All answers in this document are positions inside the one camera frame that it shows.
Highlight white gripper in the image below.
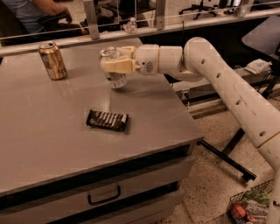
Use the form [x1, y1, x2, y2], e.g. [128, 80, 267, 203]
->
[100, 45, 159, 76]

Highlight white green 7up can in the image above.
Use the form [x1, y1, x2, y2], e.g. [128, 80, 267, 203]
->
[100, 46, 127, 89]

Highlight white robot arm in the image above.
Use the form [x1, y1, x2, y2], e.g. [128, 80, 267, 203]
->
[100, 37, 280, 224]

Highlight gold soda can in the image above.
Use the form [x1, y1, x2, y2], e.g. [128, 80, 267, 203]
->
[38, 41, 67, 81]

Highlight clear plastic water bottle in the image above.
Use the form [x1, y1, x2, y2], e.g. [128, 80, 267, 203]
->
[125, 17, 137, 33]

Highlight dark chocolate bar wrapper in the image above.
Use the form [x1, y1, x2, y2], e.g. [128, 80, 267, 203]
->
[86, 110, 129, 132]

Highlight seated person in blue shirt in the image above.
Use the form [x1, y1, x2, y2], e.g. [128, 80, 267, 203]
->
[2, 0, 88, 38]

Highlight metal railing with posts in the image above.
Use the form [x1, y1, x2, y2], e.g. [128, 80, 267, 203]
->
[0, 0, 280, 58]

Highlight white packet on ledge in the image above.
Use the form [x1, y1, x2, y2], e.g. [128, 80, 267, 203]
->
[245, 59, 271, 74]

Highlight black hanging cable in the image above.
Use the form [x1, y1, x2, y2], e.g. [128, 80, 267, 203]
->
[179, 20, 186, 42]

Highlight black metal floor frame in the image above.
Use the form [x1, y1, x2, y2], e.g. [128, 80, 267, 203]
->
[197, 129, 256, 182]

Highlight grey drawer with black handle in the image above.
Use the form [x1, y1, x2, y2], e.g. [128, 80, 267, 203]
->
[0, 156, 194, 224]

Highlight wire basket with groceries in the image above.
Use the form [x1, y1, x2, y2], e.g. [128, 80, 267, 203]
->
[227, 179, 274, 224]

